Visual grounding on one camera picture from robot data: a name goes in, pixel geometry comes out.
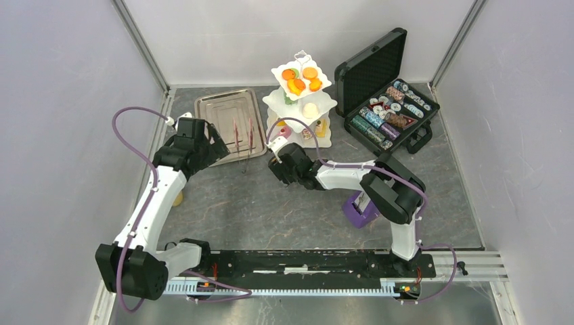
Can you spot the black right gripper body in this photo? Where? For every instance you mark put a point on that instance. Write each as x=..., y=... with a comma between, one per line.
x=277, y=169

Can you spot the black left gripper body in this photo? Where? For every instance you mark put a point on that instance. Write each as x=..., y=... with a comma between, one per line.
x=210, y=153

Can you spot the white sprinkle cake slice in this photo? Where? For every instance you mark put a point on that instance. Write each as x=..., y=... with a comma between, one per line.
x=307, y=134

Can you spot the pink layered cake slice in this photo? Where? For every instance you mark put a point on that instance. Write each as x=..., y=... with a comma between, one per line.
x=285, y=131

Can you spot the yellow rectangular cake slice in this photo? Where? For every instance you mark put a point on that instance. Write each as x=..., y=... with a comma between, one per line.
x=321, y=127

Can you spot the cream yellow-handled mug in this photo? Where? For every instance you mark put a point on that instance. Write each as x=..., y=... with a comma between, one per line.
x=178, y=199

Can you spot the cream round cake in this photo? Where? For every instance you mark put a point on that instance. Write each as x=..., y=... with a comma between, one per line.
x=310, y=110

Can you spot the green swirl roll cake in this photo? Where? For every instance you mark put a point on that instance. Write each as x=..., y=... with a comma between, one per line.
x=288, y=101

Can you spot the orange fish cookie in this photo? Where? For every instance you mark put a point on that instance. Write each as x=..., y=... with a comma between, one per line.
x=292, y=87
x=315, y=84

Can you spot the orange macaron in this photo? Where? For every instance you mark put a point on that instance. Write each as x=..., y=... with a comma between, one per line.
x=309, y=73
x=287, y=74
x=299, y=84

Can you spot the white three-tier cake stand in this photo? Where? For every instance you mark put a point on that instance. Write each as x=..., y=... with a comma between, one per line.
x=292, y=114

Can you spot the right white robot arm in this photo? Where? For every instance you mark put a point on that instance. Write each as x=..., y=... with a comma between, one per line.
x=382, y=188

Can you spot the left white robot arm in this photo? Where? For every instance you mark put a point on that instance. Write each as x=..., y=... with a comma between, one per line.
x=132, y=264

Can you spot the silver metal tray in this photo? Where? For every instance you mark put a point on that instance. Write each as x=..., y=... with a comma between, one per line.
x=221, y=108

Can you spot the purple card shuffler box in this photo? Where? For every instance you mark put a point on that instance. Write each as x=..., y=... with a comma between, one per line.
x=360, y=210

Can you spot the green poker chip stack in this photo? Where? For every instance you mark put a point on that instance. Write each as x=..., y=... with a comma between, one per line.
x=368, y=130

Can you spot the light blue chip stack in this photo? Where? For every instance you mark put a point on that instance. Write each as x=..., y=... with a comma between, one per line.
x=370, y=116

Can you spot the small grey-blue chip stack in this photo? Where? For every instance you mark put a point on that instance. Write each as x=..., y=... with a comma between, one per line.
x=387, y=144

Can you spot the purple poker chip stack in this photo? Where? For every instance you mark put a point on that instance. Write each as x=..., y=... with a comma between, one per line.
x=390, y=131

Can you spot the black poker chip case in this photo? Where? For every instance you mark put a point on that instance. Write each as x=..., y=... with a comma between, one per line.
x=371, y=79

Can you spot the brown poker chip stack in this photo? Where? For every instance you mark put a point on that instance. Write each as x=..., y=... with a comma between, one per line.
x=397, y=120

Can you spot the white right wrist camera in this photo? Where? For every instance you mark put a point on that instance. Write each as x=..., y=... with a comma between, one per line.
x=276, y=145

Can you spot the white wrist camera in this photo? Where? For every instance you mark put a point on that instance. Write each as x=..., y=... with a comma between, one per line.
x=276, y=145
x=173, y=122

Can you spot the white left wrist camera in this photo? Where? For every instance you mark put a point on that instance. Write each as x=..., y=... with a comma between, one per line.
x=173, y=122

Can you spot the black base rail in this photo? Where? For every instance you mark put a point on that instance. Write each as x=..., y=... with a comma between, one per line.
x=312, y=269

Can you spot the aluminium cable duct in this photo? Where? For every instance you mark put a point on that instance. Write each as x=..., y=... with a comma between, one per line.
x=195, y=288

